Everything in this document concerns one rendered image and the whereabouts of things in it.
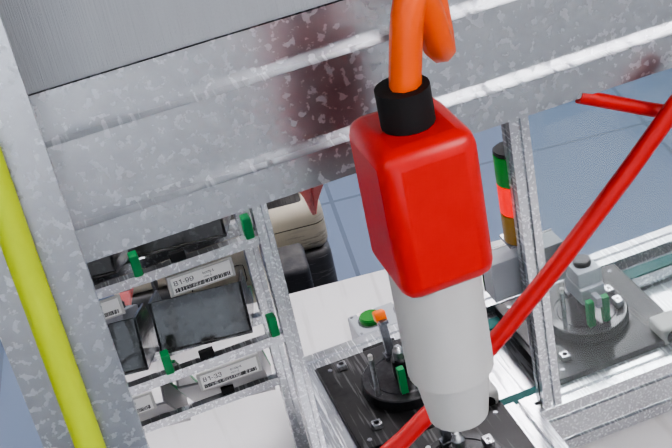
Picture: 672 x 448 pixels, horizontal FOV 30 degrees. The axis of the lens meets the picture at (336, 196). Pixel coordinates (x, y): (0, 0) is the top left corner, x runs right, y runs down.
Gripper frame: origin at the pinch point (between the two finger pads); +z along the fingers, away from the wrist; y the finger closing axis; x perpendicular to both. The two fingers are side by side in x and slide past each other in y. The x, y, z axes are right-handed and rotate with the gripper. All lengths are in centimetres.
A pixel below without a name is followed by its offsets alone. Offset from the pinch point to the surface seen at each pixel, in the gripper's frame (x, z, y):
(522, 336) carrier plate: -17.1, 27.2, 27.3
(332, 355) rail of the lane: -2.3, 28.2, -3.0
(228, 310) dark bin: -36.1, -9.1, -21.6
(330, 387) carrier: -12.4, 27.1, -6.4
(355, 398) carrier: -17.3, 27.3, -3.5
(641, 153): -131, -70, -7
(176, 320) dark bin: -34.7, -9.5, -28.7
